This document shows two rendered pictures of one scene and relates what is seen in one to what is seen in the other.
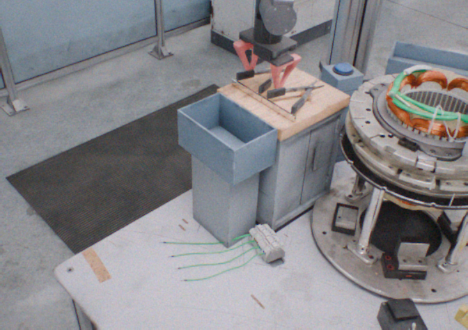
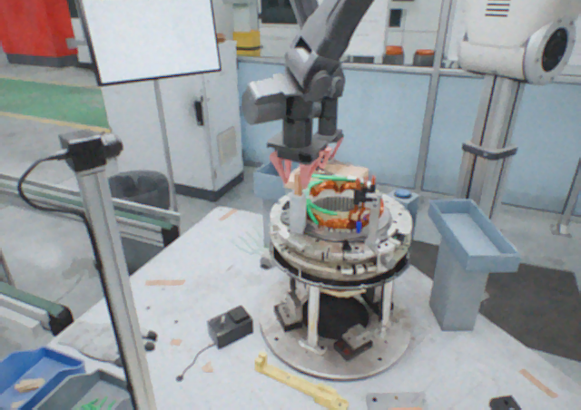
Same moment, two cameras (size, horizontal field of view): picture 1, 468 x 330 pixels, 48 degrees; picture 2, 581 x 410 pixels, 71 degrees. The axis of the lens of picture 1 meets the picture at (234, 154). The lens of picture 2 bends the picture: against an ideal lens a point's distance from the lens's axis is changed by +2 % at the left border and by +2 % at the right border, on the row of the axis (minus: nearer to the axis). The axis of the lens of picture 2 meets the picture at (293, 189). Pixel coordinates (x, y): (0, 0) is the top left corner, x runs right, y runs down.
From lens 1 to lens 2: 117 cm
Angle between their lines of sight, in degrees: 58
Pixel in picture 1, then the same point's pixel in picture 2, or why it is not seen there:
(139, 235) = (255, 219)
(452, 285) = (288, 349)
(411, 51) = (475, 214)
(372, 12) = (479, 173)
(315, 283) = (257, 287)
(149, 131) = not seen: hidden behind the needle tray
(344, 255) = (282, 288)
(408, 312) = (235, 315)
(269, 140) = (279, 182)
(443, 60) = (489, 233)
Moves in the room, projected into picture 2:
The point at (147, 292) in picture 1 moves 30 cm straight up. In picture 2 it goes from (219, 232) to (211, 153)
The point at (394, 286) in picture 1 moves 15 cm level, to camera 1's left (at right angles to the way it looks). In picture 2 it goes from (268, 317) to (251, 282)
